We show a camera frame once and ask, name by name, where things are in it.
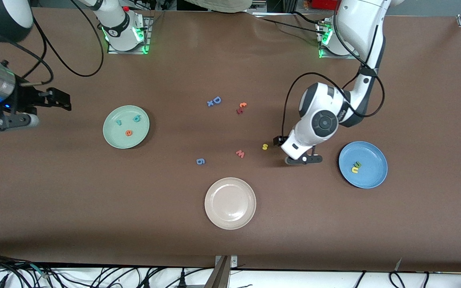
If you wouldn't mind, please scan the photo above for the beige round plate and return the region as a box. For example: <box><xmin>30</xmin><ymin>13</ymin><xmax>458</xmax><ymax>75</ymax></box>
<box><xmin>204</xmin><ymin>177</ymin><xmax>257</xmax><ymax>230</ymax></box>

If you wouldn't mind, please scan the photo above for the pale green round plate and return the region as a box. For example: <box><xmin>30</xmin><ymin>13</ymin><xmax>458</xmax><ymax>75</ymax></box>
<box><xmin>102</xmin><ymin>105</ymin><xmax>150</xmax><ymax>150</ymax></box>

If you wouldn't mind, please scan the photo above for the brown table cover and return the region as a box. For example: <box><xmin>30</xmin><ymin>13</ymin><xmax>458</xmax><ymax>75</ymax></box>
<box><xmin>0</xmin><ymin>7</ymin><xmax>461</xmax><ymax>272</ymax></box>

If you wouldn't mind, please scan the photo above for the blue round plate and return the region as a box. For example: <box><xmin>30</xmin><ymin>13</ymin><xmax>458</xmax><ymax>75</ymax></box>
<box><xmin>338</xmin><ymin>141</ymin><xmax>388</xmax><ymax>189</ymax></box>

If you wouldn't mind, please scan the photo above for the red box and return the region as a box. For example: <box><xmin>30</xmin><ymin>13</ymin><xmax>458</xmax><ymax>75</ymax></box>
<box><xmin>312</xmin><ymin>0</ymin><xmax>344</xmax><ymax>11</ymax></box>

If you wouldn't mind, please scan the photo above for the person in beige top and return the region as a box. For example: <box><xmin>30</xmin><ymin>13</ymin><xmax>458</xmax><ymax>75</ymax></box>
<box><xmin>176</xmin><ymin>0</ymin><xmax>254</xmax><ymax>13</ymax></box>

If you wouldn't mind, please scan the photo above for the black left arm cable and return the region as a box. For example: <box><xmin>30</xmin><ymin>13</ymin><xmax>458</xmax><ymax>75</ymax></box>
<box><xmin>282</xmin><ymin>8</ymin><xmax>386</xmax><ymax>138</ymax></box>

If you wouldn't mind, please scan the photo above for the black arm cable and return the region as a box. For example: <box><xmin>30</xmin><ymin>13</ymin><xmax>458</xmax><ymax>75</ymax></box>
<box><xmin>14</xmin><ymin>0</ymin><xmax>105</xmax><ymax>86</ymax></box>
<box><xmin>282</xmin><ymin>8</ymin><xmax>386</xmax><ymax>138</ymax></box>

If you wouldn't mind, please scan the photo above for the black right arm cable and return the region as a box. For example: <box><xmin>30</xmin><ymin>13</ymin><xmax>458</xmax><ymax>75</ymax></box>
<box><xmin>14</xmin><ymin>0</ymin><xmax>105</xmax><ymax>86</ymax></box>

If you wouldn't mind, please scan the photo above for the thin black table cable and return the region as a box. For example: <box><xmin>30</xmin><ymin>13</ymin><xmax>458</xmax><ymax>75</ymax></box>
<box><xmin>253</xmin><ymin>11</ymin><xmax>323</xmax><ymax>40</ymax></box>

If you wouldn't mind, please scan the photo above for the aluminium post with bracket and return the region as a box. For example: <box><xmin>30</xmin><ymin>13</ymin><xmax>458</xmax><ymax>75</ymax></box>
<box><xmin>203</xmin><ymin>255</ymin><xmax>239</xmax><ymax>288</ymax></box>

